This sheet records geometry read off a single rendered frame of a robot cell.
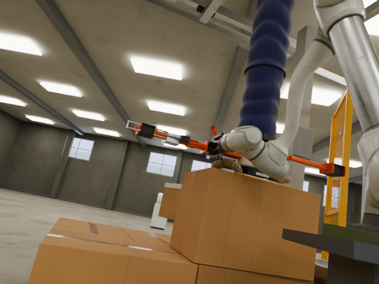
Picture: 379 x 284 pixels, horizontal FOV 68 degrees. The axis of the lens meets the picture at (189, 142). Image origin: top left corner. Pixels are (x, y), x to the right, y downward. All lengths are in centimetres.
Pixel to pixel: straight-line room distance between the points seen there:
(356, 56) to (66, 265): 115
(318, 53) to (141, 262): 104
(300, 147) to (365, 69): 210
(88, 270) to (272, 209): 81
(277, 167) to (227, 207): 28
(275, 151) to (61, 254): 88
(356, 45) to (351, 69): 7
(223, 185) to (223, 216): 13
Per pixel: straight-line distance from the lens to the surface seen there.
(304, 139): 307
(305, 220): 150
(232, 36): 412
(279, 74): 171
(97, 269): 116
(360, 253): 77
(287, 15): 190
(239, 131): 114
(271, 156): 119
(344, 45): 103
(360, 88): 96
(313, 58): 122
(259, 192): 135
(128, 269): 117
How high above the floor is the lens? 74
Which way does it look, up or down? 14 degrees up
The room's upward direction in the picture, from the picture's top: 11 degrees clockwise
